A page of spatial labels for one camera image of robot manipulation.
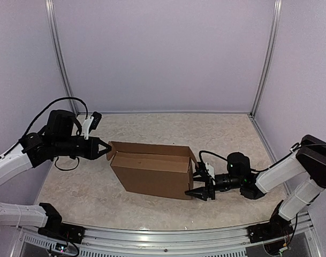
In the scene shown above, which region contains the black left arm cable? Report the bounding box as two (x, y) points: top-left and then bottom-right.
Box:
(18, 97), (89, 140)

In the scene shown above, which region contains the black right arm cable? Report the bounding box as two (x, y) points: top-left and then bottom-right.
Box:
(199, 150), (326, 172)

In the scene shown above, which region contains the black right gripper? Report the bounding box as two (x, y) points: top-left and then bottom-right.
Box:
(185, 170), (242, 201)

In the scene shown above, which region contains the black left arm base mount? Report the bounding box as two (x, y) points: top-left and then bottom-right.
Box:
(38, 203), (86, 244)

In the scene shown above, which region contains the left aluminium frame post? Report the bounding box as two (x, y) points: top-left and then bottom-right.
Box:
(44, 0), (79, 113)

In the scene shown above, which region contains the brown cardboard box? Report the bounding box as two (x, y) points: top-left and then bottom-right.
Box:
(107, 141), (198, 200)

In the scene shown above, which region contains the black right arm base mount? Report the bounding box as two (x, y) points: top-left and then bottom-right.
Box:
(247, 201), (294, 243)

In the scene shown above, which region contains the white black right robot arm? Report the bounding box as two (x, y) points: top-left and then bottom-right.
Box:
(185, 134), (326, 238)

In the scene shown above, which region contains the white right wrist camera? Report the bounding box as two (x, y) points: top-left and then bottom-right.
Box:
(195, 162), (215, 181)

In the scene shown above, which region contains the aluminium front rail frame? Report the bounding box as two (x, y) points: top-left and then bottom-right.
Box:
(10, 213), (322, 256)

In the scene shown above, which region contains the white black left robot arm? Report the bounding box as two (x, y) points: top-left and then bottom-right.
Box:
(0, 110), (111, 238)

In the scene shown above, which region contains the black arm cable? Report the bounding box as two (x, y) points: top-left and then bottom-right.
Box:
(18, 97), (89, 140)
(199, 150), (326, 172)

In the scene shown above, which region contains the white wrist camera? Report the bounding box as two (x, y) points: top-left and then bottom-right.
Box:
(81, 111), (102, 140)
(195, 162), (215, 181)

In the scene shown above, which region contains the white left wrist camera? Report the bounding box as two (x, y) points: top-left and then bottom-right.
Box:
(81, 111), (102, 140)

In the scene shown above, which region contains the small circuit board with LEDs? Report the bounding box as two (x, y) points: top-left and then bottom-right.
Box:
(54, 244), (68, 253)

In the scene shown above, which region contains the aluminium frame post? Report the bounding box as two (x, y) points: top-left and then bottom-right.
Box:
(44, 0), (79, 113)
(250, 0), (283, 119)

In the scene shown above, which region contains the right aluminium frame post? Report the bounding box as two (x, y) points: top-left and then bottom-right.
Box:
(250, 0), (283, 119)

